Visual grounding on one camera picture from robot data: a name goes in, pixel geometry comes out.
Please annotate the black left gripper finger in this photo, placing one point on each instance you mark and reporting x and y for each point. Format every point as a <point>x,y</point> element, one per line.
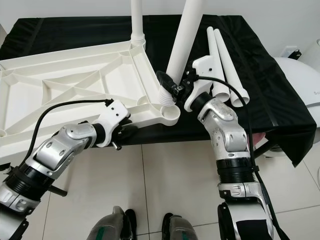
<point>128,129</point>

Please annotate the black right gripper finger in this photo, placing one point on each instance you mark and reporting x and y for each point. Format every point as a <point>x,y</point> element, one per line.
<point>166,81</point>

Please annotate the white plastic table top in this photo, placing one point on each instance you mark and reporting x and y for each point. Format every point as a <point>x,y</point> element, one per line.
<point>70,75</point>

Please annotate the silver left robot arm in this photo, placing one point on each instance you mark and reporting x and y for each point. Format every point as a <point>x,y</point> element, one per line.
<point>50,155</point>

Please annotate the black tablecloth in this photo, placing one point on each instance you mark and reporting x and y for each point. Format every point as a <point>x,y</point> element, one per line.
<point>275,90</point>

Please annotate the grey robot right leg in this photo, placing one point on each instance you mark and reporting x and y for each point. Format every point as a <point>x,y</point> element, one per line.
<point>180,229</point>

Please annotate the white round appliance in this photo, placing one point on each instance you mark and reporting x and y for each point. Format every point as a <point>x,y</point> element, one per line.
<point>302,85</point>

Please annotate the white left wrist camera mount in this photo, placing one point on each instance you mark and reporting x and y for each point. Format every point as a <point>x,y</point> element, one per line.
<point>114,114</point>

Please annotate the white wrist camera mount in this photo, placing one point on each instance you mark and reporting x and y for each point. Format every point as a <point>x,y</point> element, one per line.
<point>205,65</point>
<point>114,114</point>

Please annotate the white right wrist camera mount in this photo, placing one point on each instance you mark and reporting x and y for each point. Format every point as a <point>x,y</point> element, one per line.
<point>205,65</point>

